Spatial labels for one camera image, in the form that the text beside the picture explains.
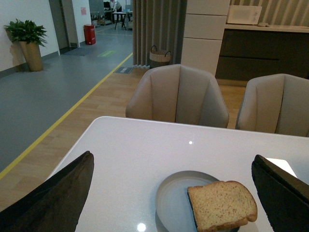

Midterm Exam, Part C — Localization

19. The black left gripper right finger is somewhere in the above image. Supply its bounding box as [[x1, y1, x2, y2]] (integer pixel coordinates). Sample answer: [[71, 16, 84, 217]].
[[252, 155, 309, 232]]

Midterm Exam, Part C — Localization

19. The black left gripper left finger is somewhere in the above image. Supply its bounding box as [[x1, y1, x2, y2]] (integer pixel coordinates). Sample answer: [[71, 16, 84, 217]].
[[0, 151, 94, 232]]

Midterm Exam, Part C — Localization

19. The toast bread slice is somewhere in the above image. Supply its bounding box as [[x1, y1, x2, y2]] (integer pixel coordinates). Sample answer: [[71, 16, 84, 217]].
[[187, 181, 258, 232]]

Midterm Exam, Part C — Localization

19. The grey round plate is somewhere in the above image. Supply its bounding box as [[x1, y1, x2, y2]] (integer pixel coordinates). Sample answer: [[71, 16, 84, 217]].
[[155, 171, 218, 232]]

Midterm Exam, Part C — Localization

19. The beige chair right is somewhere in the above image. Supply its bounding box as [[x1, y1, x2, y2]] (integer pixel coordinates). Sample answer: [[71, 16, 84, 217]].
[[236, 73, 309, 137]]

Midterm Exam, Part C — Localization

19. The dark kitchen counter cabinet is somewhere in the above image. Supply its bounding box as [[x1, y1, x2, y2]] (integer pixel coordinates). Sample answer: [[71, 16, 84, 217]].
[[215, 29, 309, 81]]

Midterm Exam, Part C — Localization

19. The gold plant pot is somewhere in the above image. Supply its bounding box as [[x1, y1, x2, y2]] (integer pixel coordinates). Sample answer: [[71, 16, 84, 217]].
[[19, 41, 43, 72]]

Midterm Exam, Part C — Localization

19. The grey cloth on counter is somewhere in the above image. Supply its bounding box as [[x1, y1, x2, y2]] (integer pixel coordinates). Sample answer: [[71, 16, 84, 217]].
[[257, 22, 269, 27]]

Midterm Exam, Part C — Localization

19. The green potted plant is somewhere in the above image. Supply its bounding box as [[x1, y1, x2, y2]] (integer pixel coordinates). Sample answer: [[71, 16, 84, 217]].
[[4, 19, 47, 47]]

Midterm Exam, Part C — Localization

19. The red bin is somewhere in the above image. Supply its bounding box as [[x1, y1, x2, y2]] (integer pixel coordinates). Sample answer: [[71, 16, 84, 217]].
[[84, 24, 96, 45]]

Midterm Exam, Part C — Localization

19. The white microwave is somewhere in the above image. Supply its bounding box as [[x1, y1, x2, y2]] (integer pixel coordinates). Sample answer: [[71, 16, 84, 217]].
[[226, 5, 262, 25]]

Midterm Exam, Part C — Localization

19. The white cabinet column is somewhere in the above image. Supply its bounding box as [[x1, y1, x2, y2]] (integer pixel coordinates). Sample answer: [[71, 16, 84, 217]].
[[181, 0, 230, 75]]

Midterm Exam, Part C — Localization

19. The distant table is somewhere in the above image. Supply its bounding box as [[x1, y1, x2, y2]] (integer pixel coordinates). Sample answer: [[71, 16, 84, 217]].
[[112, 12, 127, 30]]

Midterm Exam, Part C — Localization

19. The person in white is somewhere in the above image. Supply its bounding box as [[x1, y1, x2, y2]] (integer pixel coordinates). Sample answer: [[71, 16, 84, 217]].
[[111, 0, 122, 12]]

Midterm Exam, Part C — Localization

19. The grey curtain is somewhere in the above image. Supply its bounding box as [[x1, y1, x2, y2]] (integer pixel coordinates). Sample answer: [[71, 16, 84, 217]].
[[132, 0, 187, 66]]

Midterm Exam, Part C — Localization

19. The woven basket with handles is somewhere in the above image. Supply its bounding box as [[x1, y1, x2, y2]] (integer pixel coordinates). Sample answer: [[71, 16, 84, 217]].
[[149, 45, 172, 69]]

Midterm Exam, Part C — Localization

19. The pink wall notice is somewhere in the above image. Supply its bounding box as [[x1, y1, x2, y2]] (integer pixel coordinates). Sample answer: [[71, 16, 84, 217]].
[[81, 7, 87, 15]]

